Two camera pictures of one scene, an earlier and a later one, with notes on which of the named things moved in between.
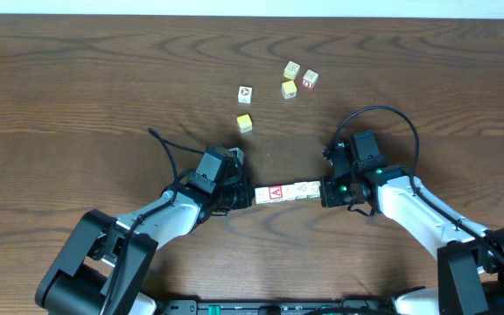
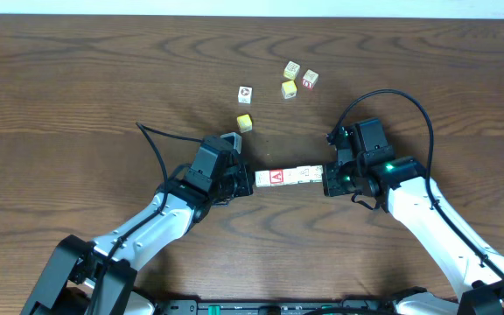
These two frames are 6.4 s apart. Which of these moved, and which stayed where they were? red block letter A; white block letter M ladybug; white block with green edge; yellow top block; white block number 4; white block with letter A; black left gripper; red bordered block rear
Moved: black left gripper; white block letter M ladybug; white block with green edge; white block number 4; red block letter A
Stayed: yellow top block; white block with letter A; red bordered block rear
